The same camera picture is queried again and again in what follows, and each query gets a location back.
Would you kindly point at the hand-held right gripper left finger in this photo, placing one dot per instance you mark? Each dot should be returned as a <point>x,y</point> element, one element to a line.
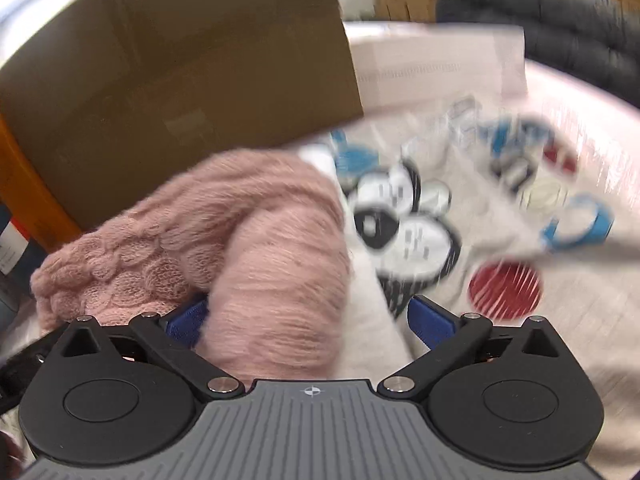
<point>186,321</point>

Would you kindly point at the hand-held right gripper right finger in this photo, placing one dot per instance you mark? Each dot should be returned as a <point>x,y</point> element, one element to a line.
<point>431,324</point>

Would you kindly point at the white cartoon print garment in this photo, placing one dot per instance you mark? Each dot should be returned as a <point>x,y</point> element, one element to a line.
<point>450,240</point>

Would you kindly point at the pink knitted sweater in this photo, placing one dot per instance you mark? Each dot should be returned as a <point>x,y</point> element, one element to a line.
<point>260,255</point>

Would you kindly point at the large brown cardboard box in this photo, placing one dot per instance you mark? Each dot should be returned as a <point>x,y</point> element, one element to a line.
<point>175,85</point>

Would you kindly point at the white rectangular box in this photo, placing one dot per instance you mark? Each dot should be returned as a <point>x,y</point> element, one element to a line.
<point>440,67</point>

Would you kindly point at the dark grey sofa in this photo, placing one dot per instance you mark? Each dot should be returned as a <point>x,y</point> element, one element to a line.
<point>545,20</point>

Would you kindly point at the orange shelf frame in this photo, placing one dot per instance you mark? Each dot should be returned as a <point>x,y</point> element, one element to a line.
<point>30,190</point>

